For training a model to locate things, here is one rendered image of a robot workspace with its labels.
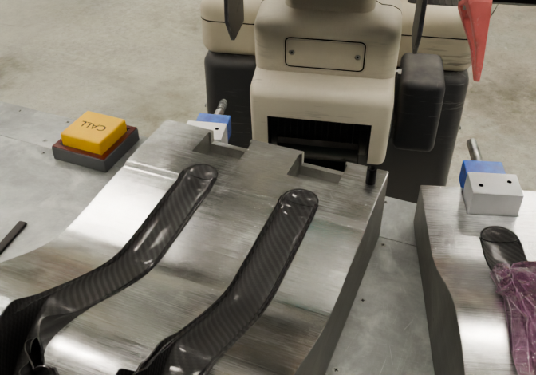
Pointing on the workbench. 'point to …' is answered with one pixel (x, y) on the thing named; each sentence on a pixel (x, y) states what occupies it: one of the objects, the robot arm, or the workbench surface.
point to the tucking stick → (11, 235)
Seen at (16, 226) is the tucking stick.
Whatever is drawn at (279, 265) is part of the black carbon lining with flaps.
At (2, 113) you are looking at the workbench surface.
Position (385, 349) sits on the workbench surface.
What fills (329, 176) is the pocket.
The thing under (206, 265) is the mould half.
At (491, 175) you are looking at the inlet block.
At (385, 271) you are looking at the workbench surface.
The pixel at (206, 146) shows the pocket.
